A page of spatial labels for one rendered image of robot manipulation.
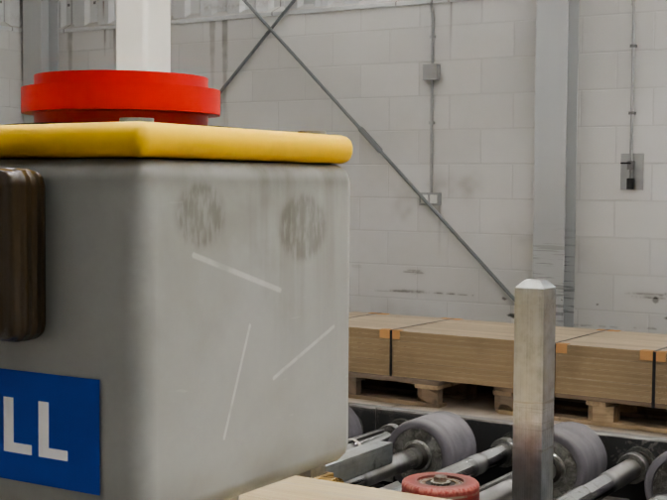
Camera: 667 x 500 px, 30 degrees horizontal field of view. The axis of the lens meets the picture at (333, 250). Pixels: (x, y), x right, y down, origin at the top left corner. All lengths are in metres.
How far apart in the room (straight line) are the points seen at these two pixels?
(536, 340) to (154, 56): 0.56
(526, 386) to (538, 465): 0.09
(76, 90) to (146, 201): 0.04
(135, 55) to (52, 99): 1.27
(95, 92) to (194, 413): 0.06
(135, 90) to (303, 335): 0.06
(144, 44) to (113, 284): 1.30
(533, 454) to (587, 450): 0.46
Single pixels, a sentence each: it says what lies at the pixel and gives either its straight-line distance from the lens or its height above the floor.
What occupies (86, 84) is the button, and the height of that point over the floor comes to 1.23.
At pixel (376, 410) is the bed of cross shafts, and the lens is 2.10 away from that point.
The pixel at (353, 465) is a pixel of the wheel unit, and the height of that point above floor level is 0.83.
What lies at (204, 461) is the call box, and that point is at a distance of 0.23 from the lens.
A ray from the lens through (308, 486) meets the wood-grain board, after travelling 1.30.
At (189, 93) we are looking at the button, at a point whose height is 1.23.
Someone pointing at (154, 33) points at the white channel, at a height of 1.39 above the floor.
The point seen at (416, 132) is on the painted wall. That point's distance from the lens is 8.31.
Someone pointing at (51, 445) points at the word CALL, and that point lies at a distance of 0.23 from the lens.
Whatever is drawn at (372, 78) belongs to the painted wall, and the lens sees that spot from 8.50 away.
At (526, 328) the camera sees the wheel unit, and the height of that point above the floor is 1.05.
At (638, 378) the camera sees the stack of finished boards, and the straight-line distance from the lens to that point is 6.38.
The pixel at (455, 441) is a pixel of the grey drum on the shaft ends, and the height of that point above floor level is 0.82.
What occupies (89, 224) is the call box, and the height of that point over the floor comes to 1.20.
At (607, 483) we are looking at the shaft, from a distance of 1.75.
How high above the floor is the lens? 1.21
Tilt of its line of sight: 3 degrees down
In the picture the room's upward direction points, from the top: straight up
